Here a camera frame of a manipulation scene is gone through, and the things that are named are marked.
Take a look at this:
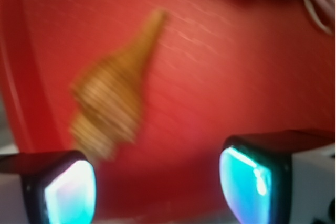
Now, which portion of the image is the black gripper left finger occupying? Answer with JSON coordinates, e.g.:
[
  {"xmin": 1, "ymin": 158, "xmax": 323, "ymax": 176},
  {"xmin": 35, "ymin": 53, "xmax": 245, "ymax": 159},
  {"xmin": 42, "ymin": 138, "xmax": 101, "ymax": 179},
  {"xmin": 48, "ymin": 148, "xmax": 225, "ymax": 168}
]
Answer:
[{"xmin": 1, "ymin": 151, "xmax": 97, "ymax": 223}]

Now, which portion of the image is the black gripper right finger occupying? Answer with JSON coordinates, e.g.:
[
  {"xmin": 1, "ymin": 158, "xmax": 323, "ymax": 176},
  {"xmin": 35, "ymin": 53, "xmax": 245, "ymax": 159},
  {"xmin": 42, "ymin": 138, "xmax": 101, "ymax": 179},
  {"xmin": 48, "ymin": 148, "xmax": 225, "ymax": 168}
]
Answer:
[{"xmin": 219, "ymin": 129, "xmax": 335, "ymax": 223}]

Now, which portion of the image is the brown spiral seashell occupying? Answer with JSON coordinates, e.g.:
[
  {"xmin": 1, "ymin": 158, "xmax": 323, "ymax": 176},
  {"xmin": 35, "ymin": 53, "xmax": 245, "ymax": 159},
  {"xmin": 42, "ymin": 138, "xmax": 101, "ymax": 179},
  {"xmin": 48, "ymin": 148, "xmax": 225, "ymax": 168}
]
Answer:
[{"xmin": 70, "ymin": 9, "xmax": 167, "ymax": 162}]

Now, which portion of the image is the red plastic tray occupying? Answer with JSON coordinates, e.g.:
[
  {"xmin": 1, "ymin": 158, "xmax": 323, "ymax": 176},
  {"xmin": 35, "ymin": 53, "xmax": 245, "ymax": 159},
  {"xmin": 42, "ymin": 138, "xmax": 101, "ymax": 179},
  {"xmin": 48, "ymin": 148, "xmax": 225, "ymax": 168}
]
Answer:
[{"xmin": 1, "ymin": 0, "xmax": 335, "ymax": 223}]

